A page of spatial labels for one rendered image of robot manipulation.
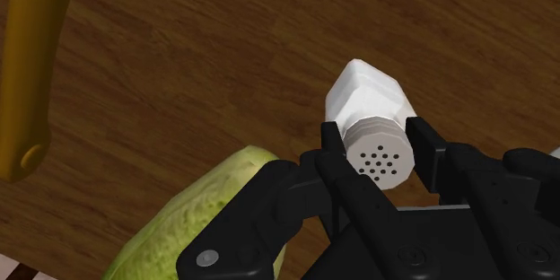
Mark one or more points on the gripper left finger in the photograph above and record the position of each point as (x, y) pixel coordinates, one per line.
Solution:
(280, 209)

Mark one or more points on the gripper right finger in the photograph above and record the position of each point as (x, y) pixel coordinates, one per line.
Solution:
(490, 191)

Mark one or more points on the white salt shaker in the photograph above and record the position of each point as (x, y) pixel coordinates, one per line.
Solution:
(372, 108)

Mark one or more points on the green cabbage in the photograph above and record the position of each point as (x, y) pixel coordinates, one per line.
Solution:
(183, 222)

